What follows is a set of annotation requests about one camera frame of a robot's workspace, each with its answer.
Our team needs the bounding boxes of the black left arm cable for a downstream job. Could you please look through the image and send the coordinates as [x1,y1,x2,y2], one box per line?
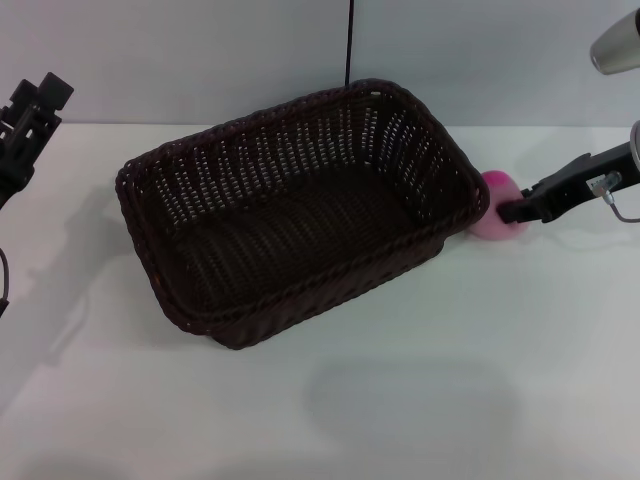
[0,246,11,319]

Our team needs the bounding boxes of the black vertical cable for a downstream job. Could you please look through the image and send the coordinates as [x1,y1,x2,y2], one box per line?
[343,0,356,85]

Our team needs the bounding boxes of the grey right gripper cable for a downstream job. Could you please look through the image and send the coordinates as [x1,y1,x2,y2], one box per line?
[597,171,640,222]

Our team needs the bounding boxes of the pink peach-shaped toy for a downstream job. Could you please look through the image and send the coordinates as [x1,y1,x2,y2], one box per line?
[467,169,532,241]

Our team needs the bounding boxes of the dark brown woven basket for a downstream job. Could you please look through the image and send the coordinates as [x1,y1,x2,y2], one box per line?
[115,77,494,351]

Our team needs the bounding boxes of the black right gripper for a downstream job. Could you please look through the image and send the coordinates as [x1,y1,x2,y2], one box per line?
[497,141,640,224]

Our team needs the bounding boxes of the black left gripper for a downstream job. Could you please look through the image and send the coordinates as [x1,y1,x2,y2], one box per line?
[0,71,76,207]

